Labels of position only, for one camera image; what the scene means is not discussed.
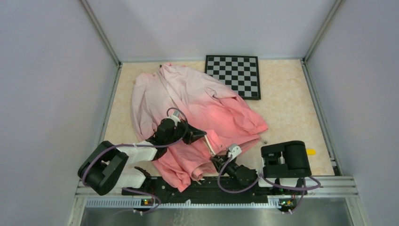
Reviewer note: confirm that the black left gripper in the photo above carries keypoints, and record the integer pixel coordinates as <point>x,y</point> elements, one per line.
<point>192,133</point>

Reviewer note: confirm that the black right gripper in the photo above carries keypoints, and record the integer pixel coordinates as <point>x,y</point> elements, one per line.
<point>218,161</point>

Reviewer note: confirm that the pink zip-up jacket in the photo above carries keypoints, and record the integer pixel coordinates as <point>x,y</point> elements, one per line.
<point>208,104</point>

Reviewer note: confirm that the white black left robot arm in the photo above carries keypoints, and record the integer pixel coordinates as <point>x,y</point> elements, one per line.
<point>103,168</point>

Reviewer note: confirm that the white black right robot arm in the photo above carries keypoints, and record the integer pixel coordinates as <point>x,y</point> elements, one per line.
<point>283,165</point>

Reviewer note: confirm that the black white checkerboard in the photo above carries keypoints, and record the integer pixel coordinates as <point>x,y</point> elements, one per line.
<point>239,73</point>

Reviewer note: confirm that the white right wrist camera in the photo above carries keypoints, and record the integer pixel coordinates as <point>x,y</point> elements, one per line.
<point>233,151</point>

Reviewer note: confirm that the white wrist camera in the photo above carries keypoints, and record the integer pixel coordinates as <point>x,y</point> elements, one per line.
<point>175,119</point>
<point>233,151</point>

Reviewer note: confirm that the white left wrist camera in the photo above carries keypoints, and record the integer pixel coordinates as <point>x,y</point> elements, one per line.
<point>175,119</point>

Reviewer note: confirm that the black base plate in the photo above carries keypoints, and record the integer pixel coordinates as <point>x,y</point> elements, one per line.
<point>208,192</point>

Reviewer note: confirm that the aluminium frame rail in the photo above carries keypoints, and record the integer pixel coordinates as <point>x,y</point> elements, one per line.
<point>332,187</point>

